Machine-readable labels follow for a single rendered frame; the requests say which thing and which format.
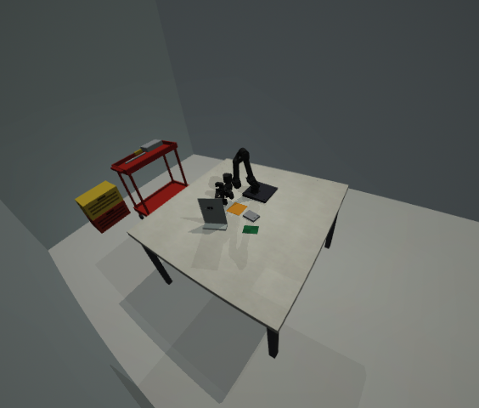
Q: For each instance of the orange flat square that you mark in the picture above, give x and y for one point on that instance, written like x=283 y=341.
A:
x=237 y=208

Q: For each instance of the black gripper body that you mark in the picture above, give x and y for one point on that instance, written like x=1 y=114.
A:
x=222 y=187

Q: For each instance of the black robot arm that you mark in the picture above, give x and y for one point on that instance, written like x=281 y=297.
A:
x=227 y=177

